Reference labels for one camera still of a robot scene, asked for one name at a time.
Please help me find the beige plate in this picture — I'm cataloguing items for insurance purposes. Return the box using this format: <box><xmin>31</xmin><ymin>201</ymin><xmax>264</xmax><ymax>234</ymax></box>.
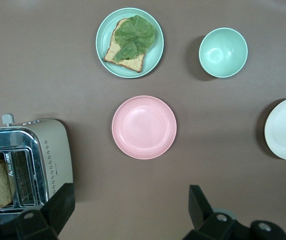
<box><xmin>264</xmin><ymin>96</ymin><xmax>286</xmax><ymax>161</ymax></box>

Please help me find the green lettuce leaf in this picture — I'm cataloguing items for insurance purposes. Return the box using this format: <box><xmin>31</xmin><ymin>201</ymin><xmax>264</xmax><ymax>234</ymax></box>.
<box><xmin>113</xmin><ymin>14</ymin><xmax>157</xmax><ymax>62</ymax></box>

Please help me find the pink plate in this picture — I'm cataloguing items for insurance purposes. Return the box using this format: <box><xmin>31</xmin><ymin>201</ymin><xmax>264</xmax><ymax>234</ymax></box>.
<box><xmin>111</xmin><ymin>95</ymin><xmax>177</xmax><ymax>160</ymax></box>

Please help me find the brown table cloth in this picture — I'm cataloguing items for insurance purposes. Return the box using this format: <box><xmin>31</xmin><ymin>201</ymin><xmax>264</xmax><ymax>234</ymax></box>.
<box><xmin>0</xmin><ymin>0</ymin><xmax>286</xmax><ymax>240</ymax></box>

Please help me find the beige and chrome toaster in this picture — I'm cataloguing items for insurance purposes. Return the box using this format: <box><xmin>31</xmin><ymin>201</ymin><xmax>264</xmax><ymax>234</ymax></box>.
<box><xmin>0</xmin><ymin>113</ymin><xmax>75</xmax><ymax>216</ymax></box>

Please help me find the green plate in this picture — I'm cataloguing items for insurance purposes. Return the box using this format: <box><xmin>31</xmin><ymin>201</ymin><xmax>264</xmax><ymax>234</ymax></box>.
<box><xmin>95</xmin><ymin>7</ymin><xmax>165</xmax><ymax>79</ymax></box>

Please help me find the green bowl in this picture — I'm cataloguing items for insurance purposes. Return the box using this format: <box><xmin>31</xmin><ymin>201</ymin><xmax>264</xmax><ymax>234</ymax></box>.
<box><xmin>198</xmin><ymin>27</ymin><xmax>248</xmax><ymax>79</ymax></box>

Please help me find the bread slice with lettuce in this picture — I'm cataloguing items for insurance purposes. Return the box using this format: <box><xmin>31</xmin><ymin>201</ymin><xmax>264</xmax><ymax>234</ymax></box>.
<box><xmin>103</xmin><ymin>17</ymin><xmax>147</xmax><ymax>74</ymax></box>

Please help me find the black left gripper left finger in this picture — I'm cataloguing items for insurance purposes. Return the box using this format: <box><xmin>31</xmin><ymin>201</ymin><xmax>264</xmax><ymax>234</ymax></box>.
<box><xmin>0</xmin><ymin>182</ymin><xmax>76</xmax><ymax>240</ymax></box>

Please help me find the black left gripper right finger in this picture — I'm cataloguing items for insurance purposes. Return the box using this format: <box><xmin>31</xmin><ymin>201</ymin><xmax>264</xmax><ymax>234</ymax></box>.
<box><xmin>182</xmin><ymin>184</ymin><xmax>286</xmax><ymax>240</ymax></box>

